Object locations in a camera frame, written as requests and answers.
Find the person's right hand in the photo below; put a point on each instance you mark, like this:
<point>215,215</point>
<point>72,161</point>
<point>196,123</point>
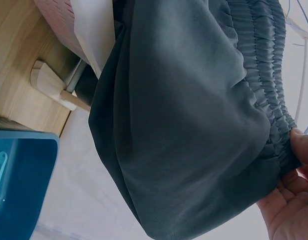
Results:
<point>293,207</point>

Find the person's right thumb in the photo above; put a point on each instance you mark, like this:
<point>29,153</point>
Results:
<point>304,150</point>

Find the dark grey elastic-waist shorts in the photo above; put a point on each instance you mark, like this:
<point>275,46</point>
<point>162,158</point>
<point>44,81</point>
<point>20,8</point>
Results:
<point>181,112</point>

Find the silver metal rod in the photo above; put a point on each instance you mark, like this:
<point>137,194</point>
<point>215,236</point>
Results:
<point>75,76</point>

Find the white cloth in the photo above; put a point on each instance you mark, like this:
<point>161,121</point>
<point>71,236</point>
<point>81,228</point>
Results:
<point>93,27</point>

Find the pink slatted plastic basket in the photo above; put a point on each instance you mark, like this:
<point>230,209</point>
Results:
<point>61,22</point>

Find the blue plastic box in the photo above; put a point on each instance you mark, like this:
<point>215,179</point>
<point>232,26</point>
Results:
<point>21,185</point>

